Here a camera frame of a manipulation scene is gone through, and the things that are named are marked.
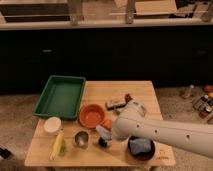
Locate light blue towel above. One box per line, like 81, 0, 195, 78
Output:
96, 125, 112, 141

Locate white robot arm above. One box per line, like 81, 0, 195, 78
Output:
111, 100, 213, 159

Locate green plastic tray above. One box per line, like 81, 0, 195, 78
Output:
33, 75, 86, 120

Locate knife on block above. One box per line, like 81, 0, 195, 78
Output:
105, 99, 126, 111

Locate brown grape bunch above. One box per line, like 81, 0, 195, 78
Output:
125, 94, 133, 103

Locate orange bowl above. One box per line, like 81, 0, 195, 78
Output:
79, 104, 105, 129

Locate orange fruit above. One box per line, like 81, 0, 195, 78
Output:
102, 119, 112, 130

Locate dish brush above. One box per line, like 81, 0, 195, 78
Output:
98, 137, 111, 148

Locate metal cup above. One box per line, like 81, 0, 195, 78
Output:
75, 131, 89, 148

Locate wooden folding table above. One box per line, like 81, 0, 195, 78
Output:
24, 81, 176, 168

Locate white cup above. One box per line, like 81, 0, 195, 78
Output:
44, 117, 61, 135

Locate blue sponge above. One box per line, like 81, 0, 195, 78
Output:
129, 138, 151, 155

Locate corn cob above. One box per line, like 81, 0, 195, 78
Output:
49, 130, 66, 160

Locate bottles on floor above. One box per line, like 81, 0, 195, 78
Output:
181, 85, 213, 121

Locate black object on floor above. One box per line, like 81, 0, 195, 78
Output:
0, 148, 12, 159

